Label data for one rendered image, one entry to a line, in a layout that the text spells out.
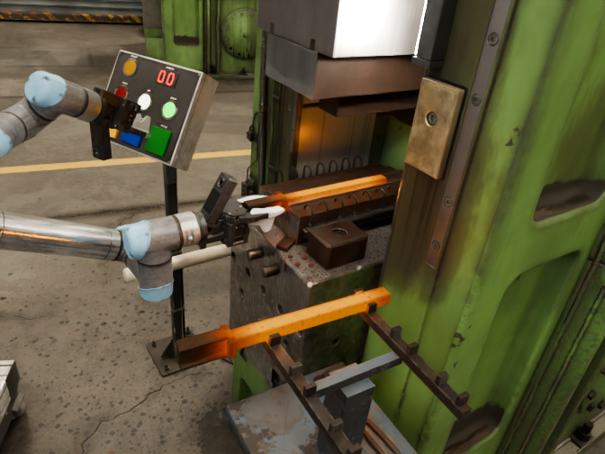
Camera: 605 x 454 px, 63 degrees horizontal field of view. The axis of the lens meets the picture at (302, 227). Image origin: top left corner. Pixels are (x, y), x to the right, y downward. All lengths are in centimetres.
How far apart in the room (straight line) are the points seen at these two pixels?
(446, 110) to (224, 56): 522
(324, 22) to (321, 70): 10
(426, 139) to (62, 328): 185
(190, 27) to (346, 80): 504
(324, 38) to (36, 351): 178
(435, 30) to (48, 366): 188
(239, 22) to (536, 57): 525
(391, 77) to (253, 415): 79
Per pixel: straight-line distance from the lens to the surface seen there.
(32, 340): 240
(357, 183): 133
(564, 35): 86
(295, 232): 119
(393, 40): 108
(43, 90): 122
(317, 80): 105
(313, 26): 104
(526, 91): 89
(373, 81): 114
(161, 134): 150
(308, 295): 110
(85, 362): 224
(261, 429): 108
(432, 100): 97
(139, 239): 106
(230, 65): 610
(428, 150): 98
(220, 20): 598
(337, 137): 149
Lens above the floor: 157
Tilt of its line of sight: 31 degrees down
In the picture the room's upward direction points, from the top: 6 degrees clockwise
